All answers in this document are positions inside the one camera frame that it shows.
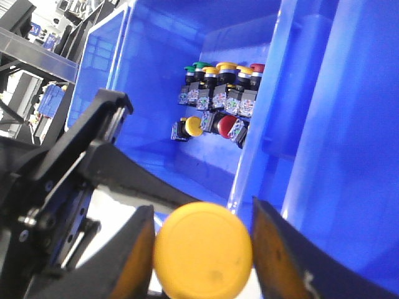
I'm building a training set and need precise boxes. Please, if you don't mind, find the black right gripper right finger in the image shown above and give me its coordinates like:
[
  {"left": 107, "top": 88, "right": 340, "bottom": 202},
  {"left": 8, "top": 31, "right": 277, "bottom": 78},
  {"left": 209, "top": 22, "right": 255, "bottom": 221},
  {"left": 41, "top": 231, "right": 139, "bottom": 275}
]
[{"left": 251, "top": 197, "right": 397, "bottom": 298}]

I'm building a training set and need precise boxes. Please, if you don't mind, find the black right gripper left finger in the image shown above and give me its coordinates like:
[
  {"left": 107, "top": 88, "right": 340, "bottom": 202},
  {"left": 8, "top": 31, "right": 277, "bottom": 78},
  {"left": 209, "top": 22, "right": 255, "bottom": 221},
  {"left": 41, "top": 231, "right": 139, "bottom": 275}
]
[{"left": 28, "top": 206, "right": 155, "bottom": 298}]

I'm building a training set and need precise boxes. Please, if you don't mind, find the right blue plastic crate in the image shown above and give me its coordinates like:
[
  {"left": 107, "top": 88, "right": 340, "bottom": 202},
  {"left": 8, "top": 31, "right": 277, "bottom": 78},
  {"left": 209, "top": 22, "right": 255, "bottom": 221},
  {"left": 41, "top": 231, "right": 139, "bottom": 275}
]
[{"left": 229, "top": 1, "right": 398, "bottom": 295}]

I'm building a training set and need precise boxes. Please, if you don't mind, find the green push button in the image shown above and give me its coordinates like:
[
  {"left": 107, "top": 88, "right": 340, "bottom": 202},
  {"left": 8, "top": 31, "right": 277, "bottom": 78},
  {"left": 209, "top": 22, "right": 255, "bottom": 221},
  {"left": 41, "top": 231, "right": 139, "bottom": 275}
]
[
  {"left": 185, "top": 61, "right": 218, "bottom": 107},
  {"left": 178, "top": 66, "right": 195, "bottom": 106}
]

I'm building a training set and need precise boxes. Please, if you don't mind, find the lying yellow push button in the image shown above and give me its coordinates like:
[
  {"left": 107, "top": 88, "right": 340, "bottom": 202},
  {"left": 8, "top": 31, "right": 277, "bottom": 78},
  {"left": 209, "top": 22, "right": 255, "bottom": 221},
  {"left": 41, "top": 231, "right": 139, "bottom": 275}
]
[{"left": 171, "top": 116, "right": 203, "bottom": 142}]

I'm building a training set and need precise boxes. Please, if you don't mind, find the left blue plastic crate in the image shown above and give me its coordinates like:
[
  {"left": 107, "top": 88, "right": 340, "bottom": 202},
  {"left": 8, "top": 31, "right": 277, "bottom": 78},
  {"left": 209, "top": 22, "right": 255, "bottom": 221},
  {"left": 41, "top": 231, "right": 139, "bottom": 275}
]
[{"left": 67, "top": 1, "right": 281, "bottom": 205}]

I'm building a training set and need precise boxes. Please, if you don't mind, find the steel shelf background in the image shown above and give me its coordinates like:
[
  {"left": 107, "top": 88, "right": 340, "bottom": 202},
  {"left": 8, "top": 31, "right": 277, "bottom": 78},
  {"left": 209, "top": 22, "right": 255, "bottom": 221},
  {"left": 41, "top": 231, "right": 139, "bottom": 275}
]
[{"left": 1, "top": 28, "right": 79, "bottom": 83}]

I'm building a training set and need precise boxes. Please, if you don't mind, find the yellow mushroom push button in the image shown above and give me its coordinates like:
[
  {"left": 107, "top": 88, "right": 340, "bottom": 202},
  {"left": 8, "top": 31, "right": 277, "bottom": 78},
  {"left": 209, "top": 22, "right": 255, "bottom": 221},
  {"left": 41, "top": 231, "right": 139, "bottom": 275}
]
[{"left": 153, "top": 202, "right": 252, "bottom": 298}]

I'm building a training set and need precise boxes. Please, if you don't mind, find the lying red push button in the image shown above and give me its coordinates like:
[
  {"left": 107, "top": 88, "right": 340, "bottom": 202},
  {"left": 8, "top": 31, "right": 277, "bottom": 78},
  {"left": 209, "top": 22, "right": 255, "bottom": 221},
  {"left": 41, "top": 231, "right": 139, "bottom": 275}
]
[{"left": 200, "top": 111, "right": 249, "bottom": 149}]

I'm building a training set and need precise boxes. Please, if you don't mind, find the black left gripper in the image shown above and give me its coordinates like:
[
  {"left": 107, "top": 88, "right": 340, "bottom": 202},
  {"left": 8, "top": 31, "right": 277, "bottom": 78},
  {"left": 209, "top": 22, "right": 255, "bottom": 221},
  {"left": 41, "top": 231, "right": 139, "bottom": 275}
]
[{"left": 1, "top": 88, "right": 195, "bottom": 298}]

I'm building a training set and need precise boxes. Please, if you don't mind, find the blue plastic crate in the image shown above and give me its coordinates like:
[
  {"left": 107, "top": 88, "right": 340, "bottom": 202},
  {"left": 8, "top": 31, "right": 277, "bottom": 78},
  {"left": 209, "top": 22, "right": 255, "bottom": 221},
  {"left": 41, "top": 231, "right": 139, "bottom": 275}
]
[
  {"left": 67, "top": 1, "right": 281, "bottom": 205},
  {"left": 229, "top": 1, "right": 398, "bottom": 295}
]

